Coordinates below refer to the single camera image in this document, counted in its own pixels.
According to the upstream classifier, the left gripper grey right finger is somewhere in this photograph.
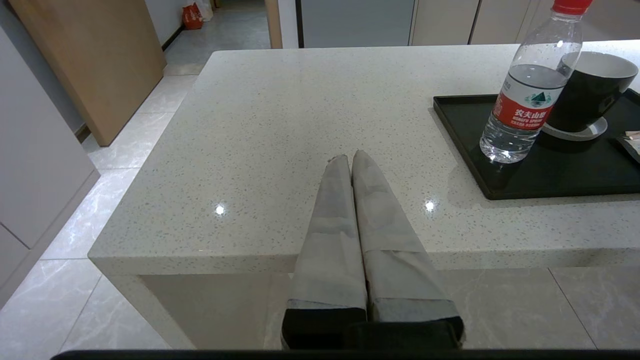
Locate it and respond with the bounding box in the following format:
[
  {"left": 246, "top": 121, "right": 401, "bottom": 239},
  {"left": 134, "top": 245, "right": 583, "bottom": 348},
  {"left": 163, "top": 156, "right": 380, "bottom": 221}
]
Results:
[{"left": 351, "top": 149, "right": 466, "bottom": 349}]

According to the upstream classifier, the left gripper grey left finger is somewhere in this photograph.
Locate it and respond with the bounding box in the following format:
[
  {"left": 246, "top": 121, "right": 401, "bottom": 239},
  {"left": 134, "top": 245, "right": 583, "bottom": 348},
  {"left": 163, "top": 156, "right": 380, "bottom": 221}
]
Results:
[{"left": 281, "top": 154, "right": 368, "bottom": 350}]

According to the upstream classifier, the round white coaster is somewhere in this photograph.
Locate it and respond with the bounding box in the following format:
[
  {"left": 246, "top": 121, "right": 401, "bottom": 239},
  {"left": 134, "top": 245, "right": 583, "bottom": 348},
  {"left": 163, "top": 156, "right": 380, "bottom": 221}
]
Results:
[{"left": 541, "top": 116, "right": 609, "bottom": 142}]

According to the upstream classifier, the black cup white inside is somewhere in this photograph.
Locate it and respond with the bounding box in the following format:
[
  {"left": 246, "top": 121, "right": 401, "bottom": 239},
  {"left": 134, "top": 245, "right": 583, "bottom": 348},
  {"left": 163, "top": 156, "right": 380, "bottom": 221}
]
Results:
[{"left": 542, "top": 51, "right": 639, "bottom": 133}]

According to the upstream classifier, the pink tea bag packet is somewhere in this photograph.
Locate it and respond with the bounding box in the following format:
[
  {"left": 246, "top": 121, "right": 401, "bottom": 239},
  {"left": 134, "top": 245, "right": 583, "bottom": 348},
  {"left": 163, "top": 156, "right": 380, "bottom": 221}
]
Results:
[{"left": 616, "top": 131, "right": 640, "bottom": 163}]

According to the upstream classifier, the clear water bottle red label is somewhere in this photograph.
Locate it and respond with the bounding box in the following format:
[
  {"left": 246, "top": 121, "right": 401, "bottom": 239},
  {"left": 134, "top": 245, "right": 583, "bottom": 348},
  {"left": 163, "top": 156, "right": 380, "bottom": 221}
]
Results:
[{"left": 479, "top": 0, "right": 594, "bottom": 164}]

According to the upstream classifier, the black rectangular serving tray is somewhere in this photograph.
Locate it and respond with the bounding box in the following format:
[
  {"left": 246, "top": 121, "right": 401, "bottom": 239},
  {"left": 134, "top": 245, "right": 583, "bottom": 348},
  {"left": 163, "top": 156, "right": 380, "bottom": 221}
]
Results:
[{"left": 433, "top": 88, "right": 640, "bottom": 201}]

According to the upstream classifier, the tall grey refrigerator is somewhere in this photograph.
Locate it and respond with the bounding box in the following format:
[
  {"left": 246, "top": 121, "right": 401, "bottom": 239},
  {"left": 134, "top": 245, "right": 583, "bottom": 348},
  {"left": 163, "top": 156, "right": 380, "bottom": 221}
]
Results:
[{"left": 295, "top": 0, "right": 418, "bottom": 49}]

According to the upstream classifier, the grey sink cabinet door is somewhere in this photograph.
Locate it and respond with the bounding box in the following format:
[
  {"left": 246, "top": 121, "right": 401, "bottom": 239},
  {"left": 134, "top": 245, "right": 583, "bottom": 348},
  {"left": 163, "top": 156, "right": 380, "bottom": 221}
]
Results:
[
  {"left": 410, "top": 0, "right": 481, "bottom": 46},
  {"left": 470, "top": 0, "right": 543, "bottom": 45}
]

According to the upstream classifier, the red bag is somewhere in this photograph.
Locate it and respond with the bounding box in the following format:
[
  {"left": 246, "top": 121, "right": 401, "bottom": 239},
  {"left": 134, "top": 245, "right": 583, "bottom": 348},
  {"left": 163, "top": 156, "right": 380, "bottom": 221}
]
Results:
[{"left": 181, "top": 2, "right": 204, "bottom": 30}]

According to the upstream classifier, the wooden entrance door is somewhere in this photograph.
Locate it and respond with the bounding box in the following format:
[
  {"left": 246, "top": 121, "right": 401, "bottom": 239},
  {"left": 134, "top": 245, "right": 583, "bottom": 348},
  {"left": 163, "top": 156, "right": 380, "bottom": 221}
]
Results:
[{"left": 9, "top": 0, "right": 167, "bottom": 147}]

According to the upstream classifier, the white tall cabinet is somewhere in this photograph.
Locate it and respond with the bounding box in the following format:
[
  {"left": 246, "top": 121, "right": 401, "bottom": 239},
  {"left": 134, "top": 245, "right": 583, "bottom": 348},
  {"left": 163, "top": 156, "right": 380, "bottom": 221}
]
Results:
[{"left": 0, "top": 27, "right": 101, "bottom": 306}]

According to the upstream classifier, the grey lower kitchen cabinet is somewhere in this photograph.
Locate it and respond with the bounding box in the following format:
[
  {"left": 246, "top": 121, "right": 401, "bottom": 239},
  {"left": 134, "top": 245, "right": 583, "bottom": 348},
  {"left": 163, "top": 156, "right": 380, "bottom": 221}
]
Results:
[{"left": 582, "top": 0, "right": 640, "bottom": 42}]

